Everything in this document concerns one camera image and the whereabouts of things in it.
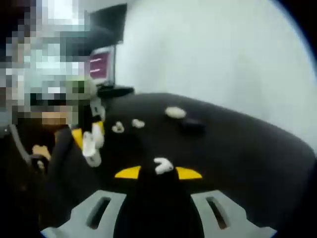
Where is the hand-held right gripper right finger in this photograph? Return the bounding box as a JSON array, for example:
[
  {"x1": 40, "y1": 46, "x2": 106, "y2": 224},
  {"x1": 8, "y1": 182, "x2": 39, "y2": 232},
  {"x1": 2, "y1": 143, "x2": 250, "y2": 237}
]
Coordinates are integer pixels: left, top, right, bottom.
[{"x1": 158, "y1": 166, "x2": 277, "y2": 238}]

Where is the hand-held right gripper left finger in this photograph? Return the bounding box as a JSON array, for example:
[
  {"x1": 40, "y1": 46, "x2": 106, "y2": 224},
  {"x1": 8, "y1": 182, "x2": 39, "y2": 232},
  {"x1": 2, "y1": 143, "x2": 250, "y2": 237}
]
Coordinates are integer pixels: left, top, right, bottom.
[{"x1": 40, "y1": 166, "x2": 159, "y2": 238}]

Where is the white oval charging case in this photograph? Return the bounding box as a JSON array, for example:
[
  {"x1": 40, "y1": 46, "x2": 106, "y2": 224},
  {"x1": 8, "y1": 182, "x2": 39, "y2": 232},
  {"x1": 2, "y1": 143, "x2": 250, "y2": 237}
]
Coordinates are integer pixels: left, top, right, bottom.
[{"x1": 165, "y1": 107, "x2": 187, "y2": 119}]

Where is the black charging case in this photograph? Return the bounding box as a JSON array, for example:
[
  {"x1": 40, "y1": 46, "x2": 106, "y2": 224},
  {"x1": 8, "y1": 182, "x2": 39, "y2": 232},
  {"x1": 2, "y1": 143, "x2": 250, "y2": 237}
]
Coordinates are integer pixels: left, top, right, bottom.
[{"x1": 181, "y1": 118, "x2": 207, "y2": 133}]

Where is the open laptop purple screen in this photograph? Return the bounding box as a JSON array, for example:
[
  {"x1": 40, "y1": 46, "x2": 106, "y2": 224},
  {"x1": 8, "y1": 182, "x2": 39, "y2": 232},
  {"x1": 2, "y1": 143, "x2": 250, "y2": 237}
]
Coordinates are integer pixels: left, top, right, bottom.
[{"x1": 85, "y1": 45, "x2": 136, "y2": 97}]

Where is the black monitor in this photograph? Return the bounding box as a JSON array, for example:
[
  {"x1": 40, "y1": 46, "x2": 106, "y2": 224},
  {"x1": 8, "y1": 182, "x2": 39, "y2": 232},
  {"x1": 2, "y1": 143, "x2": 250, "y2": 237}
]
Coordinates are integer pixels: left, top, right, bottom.
[{"x1": 88, "y1": 3, "x2": 128, "y2": 46}]

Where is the grey chest device cable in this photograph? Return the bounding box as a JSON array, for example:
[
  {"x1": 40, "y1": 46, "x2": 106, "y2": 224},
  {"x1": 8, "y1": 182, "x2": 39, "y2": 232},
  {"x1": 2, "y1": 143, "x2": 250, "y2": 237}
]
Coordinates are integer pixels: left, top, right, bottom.
[{"x1": 9, "y1": 123, "x2": 48, "y2": 175}]

